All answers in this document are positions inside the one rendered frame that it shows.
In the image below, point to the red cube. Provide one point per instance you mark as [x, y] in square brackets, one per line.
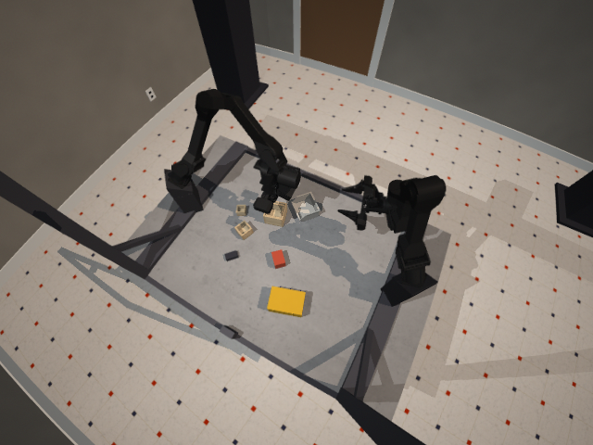
[278, 259]

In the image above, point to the yellow rectangular block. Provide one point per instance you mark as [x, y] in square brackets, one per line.
[286, 301]

